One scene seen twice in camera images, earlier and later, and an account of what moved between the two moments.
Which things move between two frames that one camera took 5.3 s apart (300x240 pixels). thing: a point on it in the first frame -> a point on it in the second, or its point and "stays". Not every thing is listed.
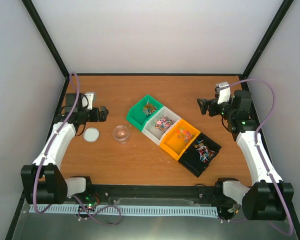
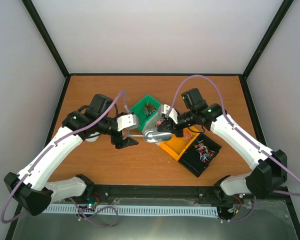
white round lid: (91, 134) stays
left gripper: (103, 116) -> (125, 142)
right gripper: (205, 103) -> (168, 125)
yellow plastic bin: (179, 139) stays
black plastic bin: (199, 154) stays
